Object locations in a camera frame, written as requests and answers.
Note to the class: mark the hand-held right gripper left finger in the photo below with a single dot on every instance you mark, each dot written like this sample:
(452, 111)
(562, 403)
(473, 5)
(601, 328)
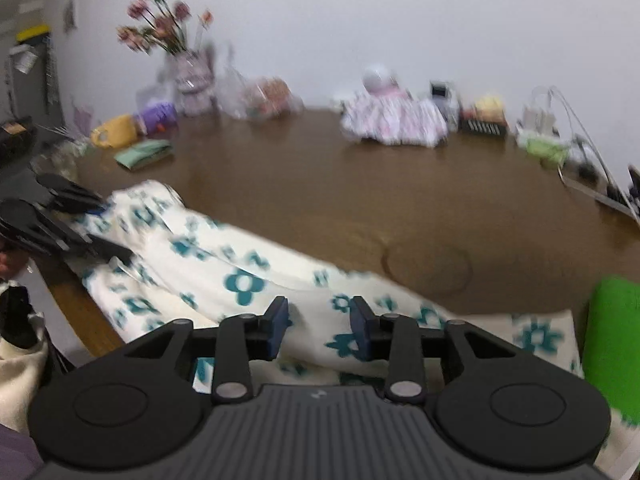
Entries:
(277, 330)

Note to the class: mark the white power strip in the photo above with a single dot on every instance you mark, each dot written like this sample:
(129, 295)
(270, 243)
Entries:
(532, 135)

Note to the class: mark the knit-covered vase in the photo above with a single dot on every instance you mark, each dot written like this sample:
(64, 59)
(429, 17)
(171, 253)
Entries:
(192, 85)

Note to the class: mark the dark box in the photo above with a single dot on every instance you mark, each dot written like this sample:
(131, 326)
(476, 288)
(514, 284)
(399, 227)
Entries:
(482, 125)

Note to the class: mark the grey cabinet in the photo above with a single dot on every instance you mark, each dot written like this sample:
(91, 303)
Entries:
(27, 75)

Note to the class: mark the person's purple garment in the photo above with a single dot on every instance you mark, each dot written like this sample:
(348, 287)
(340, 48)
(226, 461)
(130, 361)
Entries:
(17, 455)

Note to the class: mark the cream fleece cloth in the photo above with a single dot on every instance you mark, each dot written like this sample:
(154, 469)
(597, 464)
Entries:
(20, 375)

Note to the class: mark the yellow note stack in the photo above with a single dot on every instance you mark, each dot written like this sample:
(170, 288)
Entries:
(487, 105)

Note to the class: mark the lilac floral garment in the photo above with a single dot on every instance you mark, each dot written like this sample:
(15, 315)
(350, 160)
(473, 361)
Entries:
(395, 120)

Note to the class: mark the green fabric pouch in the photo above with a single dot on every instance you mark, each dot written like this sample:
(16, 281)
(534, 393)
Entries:
(142, 155)

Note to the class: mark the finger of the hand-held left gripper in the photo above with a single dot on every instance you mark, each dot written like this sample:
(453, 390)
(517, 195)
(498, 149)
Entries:
(75, 244)
(82, 201)

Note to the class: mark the white round speaker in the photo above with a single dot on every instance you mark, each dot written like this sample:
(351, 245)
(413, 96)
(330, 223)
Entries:
(377, 76)

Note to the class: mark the purple tissue pack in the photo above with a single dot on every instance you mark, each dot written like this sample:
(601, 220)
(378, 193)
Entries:
(157, 115)

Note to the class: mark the dried rose bouquet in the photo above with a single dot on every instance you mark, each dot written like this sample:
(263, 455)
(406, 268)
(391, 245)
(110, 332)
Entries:
(160, 20)

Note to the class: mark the white charger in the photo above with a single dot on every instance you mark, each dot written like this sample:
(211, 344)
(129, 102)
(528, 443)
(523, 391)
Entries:
(531, 116)
(547, 117)

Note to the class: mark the yellow cup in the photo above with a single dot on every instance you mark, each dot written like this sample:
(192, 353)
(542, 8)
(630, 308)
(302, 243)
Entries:
(120, 132)

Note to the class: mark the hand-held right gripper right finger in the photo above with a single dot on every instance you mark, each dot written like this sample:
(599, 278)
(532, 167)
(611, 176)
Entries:
(361, 332)

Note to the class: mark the cream dress with teal flowers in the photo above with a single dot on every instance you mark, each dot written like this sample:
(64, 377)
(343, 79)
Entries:
(240, 280)

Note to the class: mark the bright green case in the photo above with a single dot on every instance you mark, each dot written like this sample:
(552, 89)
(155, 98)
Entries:
(612, 345)

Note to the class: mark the clear plastic bag of snacks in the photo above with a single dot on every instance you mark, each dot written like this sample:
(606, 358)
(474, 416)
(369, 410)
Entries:
(260, 95)

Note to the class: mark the small black white box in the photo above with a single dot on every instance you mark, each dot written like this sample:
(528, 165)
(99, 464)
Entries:
(442, 102)

